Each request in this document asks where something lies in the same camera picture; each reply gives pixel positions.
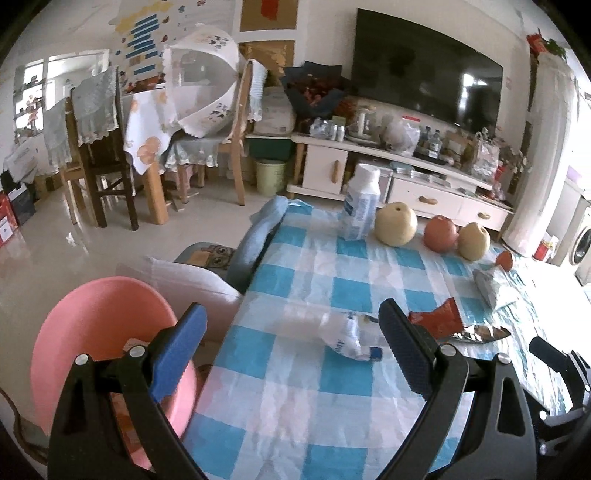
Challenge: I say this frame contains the crushed white plastic bottle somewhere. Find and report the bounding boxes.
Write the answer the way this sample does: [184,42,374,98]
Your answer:
[318,311,385,361]

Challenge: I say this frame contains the red box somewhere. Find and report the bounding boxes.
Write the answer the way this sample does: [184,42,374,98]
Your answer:
[0,191,19,247]

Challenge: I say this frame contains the pink plastic bin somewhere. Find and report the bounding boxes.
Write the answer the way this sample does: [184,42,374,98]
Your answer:
[30,276,199,472]

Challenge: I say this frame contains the red apple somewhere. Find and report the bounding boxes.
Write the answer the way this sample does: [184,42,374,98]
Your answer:
[424,215,460,253]

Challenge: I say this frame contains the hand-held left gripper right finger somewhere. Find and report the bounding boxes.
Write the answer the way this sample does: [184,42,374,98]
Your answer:
[378,298,539,480]

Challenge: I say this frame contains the green crate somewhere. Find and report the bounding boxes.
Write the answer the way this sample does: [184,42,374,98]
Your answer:
[247,135,295,160]

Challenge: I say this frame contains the small yellow pear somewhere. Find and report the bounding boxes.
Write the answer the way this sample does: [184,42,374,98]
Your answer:
[457,222,491,261]

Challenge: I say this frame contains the white orange printed tablecloth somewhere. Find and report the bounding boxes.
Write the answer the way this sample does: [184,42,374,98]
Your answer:
[122,88,178,176]

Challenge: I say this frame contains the white pillow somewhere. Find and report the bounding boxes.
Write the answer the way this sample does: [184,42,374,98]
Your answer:
[117,256,243,344]

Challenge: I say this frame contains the lace seat cover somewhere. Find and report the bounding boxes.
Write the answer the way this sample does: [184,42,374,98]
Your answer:
[164,134,222,169]

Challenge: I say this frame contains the blue cloth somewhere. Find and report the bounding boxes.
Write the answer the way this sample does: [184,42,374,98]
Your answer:
[226,196,289,294]

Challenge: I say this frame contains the wooden dining table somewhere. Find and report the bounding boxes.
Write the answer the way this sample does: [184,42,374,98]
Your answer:
[134,88,185,227]

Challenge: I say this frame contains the dark wooden chair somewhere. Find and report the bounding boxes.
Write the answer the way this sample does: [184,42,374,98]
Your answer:
[69,83,139,232]

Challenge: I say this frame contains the dark wrapped flower bouquet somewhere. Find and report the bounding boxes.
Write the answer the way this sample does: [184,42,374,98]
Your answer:
[281,62,352,121]

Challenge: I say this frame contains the glass kettle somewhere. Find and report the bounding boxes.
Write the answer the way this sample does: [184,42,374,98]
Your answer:
[353,107,378,139]

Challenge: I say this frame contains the upright white plastic bottle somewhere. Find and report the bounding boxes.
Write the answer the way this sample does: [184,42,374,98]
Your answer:
[342,164,382,241]

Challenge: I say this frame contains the white appliance box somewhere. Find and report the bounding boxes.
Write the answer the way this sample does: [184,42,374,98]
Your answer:
[256,88,296,136]

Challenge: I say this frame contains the white television cabinet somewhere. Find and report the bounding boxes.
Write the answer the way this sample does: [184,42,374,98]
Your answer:
[286,131,513,232]

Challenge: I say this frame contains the red hanging decoration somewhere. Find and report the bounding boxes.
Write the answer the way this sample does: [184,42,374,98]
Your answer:
[526,32,568,61]

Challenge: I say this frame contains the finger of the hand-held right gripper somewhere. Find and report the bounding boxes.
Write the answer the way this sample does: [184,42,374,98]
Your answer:
[537,405,591,457]
[529,336,591,409]

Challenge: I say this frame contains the white standing air conditioner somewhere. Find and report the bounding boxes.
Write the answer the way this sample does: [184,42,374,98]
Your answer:
[502,58,578,257]

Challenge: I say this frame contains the black television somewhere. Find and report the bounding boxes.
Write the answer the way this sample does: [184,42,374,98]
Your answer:
[351,8,504,134]

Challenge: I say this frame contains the blue white checked tablecloth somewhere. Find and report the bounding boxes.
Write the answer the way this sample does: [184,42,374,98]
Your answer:
[182,198,591,480]

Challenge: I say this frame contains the crumpled grey snack bag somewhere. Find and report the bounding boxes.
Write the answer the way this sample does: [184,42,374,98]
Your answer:
[472,268,520,309]

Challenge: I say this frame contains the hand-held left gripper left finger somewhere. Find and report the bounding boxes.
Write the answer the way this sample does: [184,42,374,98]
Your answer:
[48,302,208,480]

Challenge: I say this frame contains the cork wall board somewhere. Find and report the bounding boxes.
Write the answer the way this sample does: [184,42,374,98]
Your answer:
[240,41,296,80]
[240,0,296,33]

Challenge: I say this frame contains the blue wall chart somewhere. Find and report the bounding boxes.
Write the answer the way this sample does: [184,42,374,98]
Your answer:
[108,0,185,88]

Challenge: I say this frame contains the filled plastic bag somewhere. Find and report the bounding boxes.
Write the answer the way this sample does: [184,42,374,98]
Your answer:
[471,131,502,181]

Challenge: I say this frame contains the light wooden chair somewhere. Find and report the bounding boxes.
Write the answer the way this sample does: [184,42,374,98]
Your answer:
[217,60,259,206]

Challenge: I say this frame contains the white mesh food cover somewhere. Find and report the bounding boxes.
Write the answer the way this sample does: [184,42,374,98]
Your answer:
[161,24,241,139]

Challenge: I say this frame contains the black box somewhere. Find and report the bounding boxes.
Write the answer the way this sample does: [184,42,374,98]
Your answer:
[9,182,37,227]

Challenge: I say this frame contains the owl print cushion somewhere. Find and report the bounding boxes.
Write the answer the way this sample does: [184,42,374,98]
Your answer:
[174,242,237,280]

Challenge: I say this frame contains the grey lace chair cover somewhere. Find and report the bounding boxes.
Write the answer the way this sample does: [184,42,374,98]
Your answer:
[44,98,74,169]
[71,68,120,147]

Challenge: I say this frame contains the clear plastic bag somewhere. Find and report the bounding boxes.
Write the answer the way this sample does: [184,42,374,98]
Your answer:
[385,115,421,155]

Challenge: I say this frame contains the white lace chair back cover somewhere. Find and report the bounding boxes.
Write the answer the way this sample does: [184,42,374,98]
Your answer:
[249,60,269,123]

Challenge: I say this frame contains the red snack packet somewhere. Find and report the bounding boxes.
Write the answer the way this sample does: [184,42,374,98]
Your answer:
[407,298,465,340]

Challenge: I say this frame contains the green waste bin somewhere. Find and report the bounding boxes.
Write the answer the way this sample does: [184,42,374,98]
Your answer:
[255,159,287,197]

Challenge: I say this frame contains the large yellow pear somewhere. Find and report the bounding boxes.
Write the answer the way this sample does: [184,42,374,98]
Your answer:
[374,202,419,247]

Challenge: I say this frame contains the white washing machine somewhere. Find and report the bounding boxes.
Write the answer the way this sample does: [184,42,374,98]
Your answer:
[549,198,591,280]

